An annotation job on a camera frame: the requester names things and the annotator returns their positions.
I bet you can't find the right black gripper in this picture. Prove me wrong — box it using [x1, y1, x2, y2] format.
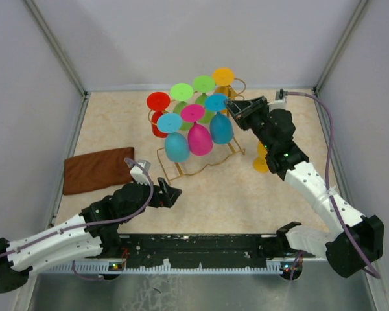
[223, 96, 274, 151]

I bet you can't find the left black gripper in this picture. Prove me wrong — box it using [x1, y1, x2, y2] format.
[121, 176, 182, 223]

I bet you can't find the orange wine glass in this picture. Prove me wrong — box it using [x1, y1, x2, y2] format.
[212, 67, 235, 99]
[253, 142, 269, 174]

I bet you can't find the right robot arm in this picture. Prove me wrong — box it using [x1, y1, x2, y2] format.
[224, 91, 384, 278]

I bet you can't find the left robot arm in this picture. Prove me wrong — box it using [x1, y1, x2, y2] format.
[0, 178, 182, 294]

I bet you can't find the right green wine glass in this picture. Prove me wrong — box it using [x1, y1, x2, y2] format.
[193, 75, 215, 124]

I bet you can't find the green wine glass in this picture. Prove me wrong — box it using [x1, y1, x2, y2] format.
[193, 75, 215, 124]
[170, 83, 194, 115]

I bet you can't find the left light blue wine glass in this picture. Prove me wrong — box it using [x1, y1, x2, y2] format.
[157, 113, 190, 163]

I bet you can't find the magenta wine glass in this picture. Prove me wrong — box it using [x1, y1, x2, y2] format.
[180, 104, 213, 156]

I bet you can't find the left green wine glass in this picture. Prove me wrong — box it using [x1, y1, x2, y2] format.
[170, 83, 194, 115]

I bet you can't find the red wine glass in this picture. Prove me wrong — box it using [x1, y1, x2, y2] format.
[146, 91, 171, 138]

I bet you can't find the brown folded cloth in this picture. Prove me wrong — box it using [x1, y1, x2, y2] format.
[63, 147, 135, 196]

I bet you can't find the gold wire glass rack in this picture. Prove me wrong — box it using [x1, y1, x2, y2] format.
[162, 77, 246, 182]

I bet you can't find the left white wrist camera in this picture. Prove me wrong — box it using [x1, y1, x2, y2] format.
[127, 160, 151, 185]

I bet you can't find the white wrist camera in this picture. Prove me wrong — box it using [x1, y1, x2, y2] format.
[127, 160, 151, 185]
[269, 89, 287, 111]

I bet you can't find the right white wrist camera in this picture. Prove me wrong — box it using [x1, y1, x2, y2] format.
[269, 89, 287, 111]

